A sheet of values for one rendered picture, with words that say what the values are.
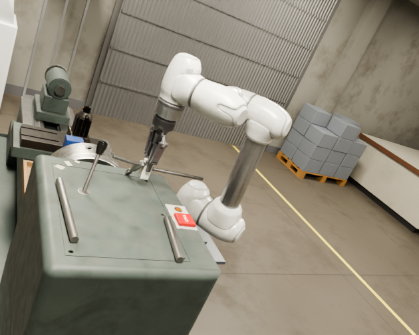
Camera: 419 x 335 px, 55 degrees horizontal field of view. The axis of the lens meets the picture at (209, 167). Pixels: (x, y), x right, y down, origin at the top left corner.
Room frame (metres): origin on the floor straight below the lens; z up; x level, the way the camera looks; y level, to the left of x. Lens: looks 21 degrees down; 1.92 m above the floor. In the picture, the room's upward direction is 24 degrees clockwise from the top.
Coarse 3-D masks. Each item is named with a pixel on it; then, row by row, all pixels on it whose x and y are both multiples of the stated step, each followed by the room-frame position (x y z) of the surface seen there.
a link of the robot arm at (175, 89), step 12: (180, 60) 1.23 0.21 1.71; (192, 60) 1.24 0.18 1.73; (168, 72) 1.24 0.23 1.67; (180, 72) 1.22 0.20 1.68; (192, 72) 1.23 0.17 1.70; (168, 84) 1.22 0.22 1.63; (180, 84) 1.21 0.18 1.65; (192, 84) 1.21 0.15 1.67; (168, 96) 1.23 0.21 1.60; (180, 96) 1.21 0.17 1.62
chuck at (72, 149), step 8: (72, 144) 1.42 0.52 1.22; (80, 144) 1.42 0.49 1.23; (88, 144) 1.44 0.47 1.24; (56, 152) 1.38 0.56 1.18; (64, 152) 1.37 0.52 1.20; (72, 152) 1.36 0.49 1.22; (80, 152) 1.36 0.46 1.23; (88, 152) 1.38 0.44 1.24; (104, 152) 1.45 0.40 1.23; (112, 160) 1.44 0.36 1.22
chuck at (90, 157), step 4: (72, 156) 1.33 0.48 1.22; (76, 156) 1.33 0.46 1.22; (80, 156) 1.34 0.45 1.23; (84, 156) 1.34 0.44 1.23; (88, 156) 1.35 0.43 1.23; (92, 156) 1.36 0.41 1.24; (100, 156) 1.39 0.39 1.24; (80, 160) 1.33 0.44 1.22; (84, 160) 1.33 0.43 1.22; (88, 160) 1.34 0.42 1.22; (92, 160) 1.35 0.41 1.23; (100, 160) 1.37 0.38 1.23; (104, 160) 1.38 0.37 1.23; (108, 160) 1.40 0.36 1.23; (104, 164) 1.38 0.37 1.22; (108, 164) 1.38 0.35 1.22; (112, 164) 1.39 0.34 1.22
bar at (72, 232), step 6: (60, 180) 1.04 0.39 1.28; (60, 186) 1.02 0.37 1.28; (60, 192) 0.99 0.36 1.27; (66, 192) 1.00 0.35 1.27; (60, 198) 0.97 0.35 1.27; (66, 198) 0.97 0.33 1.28; (66, 204) 0.94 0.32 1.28; (66, 210) 0.92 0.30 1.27; (66, 216) 0.90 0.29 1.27; (72, 216) 0.91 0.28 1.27; (66, 222) 0.88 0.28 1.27; (72, 222) 0.88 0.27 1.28; (72, 228) 0.86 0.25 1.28; (72, 234) 0.84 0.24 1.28; (72, 240) 0.83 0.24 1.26; (78, 240) 0.84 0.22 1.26
